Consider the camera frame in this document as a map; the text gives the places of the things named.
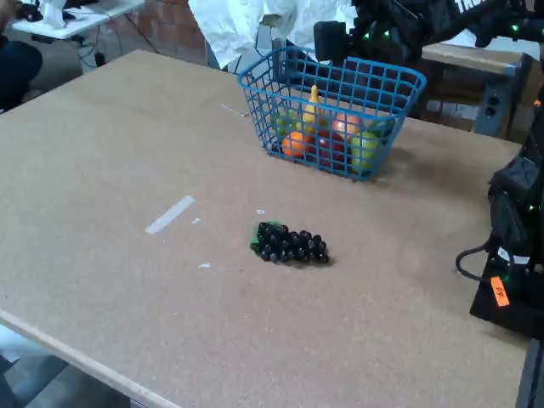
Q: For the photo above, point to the white paper item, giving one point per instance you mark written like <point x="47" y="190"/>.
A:
<point x="53" y="15"/>

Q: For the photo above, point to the white background table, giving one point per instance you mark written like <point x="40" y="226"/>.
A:
<point x="85" y="19"/>

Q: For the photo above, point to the round green toy fruit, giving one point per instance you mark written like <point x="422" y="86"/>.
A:
<point x="285" y="121"/>

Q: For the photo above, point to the black toy grapes bunch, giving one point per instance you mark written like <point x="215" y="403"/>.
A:
<point x="289" y="246"/>

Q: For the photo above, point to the wooden bench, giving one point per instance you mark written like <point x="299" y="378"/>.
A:
<point x="459" y="59"/>

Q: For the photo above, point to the orange label tag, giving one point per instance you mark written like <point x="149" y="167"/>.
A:
<point x="500" y="291"/>

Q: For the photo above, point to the green toy pear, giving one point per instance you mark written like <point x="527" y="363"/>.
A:
<point x="365" y="149"/>

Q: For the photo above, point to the dark red toy pomegranate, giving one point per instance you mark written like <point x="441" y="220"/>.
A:
<point x="331" y="149"/>

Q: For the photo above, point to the long white tape strip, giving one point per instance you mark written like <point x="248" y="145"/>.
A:
<point x="170" y="214"/>

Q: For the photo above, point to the yellow toy banana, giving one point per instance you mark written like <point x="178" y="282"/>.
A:
<point x="310" y="117"/>

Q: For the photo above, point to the toy orange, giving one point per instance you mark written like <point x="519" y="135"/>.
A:
<point x="295" y="145"/>

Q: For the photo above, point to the person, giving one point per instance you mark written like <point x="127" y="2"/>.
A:
<point x="17" y="68"/>

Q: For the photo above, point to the red and yellow toy apple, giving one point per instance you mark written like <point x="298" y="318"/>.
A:
<point x="346" y="125"/>

